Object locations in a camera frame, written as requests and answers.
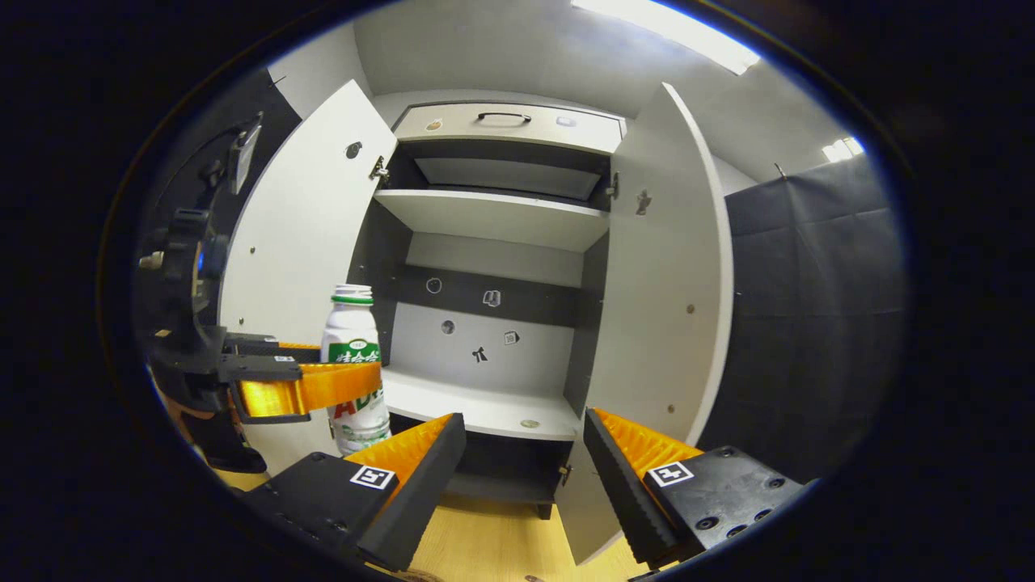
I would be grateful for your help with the black backdrop cloth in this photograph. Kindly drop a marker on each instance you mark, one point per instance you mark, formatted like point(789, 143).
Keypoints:
point(808, 323)
point(275, 121)

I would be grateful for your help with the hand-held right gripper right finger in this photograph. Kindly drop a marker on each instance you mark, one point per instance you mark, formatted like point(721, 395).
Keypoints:
point(621, 493)

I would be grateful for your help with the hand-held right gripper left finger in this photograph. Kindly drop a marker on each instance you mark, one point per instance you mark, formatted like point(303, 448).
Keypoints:
point(420, 495)

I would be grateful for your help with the white cabinet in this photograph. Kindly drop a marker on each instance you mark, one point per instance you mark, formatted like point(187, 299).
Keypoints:
point(493, 267)

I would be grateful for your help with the metal right door hinge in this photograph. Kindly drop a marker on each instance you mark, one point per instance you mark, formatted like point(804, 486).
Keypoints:
point(613, 186)

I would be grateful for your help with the small ceiling light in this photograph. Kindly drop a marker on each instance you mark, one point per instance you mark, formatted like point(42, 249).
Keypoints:
point(842, 149)

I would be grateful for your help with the metal left door hinge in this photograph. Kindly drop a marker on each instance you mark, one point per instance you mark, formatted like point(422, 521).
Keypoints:
point(379, 170)

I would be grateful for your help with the white cabinet door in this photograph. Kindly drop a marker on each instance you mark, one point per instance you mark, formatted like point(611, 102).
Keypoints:
point(291, 242)
point(655, 283)

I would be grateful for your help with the metal door hinge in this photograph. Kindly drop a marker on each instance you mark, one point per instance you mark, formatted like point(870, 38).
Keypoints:
point(379, 170)
point(613, 186)

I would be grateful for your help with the white cabinet drawer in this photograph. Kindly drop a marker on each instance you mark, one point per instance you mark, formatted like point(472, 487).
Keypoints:
point(517, 136)

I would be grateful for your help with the long ceiling light panel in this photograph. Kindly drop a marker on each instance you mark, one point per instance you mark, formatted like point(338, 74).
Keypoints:
point(671, 32)

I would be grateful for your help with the white cabinet shelf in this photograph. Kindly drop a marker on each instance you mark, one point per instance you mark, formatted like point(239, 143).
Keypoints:
point(493, 218)

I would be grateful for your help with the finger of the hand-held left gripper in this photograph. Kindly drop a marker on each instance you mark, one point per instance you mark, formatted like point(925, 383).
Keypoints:
point(255, 346)
point(323, 388)

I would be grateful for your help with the white green label bottle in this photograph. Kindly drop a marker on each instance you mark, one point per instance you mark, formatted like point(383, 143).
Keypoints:
point(352, 335)

